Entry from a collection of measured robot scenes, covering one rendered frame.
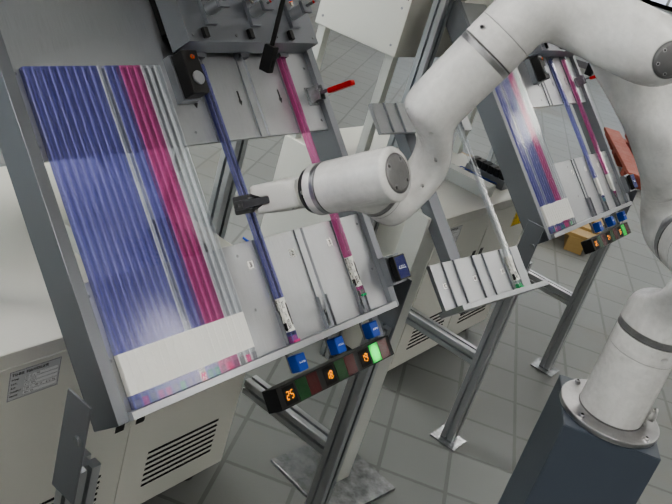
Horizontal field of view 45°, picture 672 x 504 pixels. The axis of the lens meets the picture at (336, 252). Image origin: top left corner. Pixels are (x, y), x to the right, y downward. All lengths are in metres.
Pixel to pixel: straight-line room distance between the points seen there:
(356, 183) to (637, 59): 0.42
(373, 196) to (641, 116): 0.43
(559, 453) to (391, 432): 1.04
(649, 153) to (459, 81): 0.33
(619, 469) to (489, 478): 0.99
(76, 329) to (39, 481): 0.57
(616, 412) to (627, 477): 0.12
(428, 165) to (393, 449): 1.36
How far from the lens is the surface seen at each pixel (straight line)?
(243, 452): 2.30
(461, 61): 1.20
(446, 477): 2.47
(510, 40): 1.20
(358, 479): 2.32
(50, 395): 1.56
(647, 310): 1.49
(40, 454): 1.65
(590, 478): 1.61
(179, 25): 1.42
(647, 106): 1.34
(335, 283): 1.54
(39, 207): 1.20
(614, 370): 1.55
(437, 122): 1.21
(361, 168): 1.21
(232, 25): 1.49
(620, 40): 1.21
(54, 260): 1.19
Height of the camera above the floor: 1.47
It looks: 25 degrees down
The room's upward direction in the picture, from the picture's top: 17 degrees clockwise
